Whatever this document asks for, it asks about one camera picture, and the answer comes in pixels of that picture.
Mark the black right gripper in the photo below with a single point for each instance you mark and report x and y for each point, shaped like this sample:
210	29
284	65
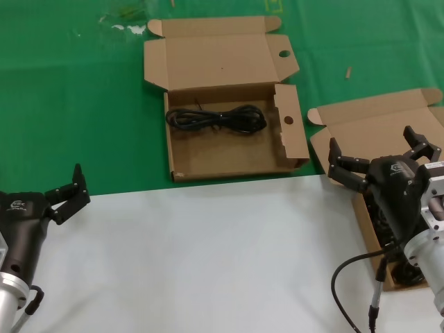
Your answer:
397	196

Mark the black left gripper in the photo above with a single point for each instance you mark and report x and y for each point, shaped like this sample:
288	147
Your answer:
21	229

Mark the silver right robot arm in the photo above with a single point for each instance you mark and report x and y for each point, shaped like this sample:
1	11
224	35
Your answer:
430	265

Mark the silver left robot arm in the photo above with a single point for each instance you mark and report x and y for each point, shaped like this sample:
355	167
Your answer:
8	305

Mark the flat cardboard box torn side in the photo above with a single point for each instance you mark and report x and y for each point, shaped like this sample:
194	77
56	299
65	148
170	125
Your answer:
225	152

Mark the small cardboard strip scrap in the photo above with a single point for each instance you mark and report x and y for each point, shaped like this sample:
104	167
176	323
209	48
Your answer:
348	73

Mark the green table mat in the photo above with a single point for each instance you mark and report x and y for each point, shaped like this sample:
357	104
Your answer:
69	86

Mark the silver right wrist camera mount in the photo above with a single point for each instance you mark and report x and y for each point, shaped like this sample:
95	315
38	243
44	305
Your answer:
434	189

